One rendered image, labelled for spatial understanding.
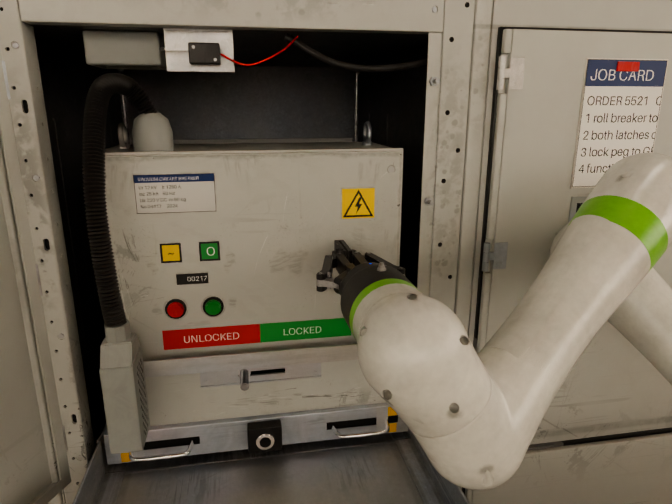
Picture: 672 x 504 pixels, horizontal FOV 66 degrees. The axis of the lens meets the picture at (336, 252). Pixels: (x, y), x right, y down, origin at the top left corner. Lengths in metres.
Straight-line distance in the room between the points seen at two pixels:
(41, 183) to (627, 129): 0.94
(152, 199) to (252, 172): 0.16
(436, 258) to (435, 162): 0.17
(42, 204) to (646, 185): 0.83
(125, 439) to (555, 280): 0.65
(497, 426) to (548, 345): 0.12
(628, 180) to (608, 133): 0.24
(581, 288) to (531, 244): 0.32
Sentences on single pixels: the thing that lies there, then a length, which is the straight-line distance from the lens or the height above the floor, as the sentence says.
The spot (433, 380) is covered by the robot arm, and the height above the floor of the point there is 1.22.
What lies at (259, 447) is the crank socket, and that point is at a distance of 0.98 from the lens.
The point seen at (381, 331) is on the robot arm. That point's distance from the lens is 0.49.
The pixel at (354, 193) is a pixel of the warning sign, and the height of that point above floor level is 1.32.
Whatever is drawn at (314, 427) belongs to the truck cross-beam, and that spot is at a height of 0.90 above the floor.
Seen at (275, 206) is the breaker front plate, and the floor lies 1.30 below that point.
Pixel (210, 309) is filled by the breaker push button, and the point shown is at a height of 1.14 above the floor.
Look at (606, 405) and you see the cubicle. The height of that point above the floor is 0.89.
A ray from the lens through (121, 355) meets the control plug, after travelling 0.83.
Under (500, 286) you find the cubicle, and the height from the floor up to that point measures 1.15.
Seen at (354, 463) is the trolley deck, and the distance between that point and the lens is 1.00.
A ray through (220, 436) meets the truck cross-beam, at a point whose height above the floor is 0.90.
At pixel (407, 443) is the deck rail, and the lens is 1.05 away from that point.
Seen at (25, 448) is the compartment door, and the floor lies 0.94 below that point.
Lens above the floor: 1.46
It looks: 16 degrees down
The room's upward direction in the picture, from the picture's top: straight up
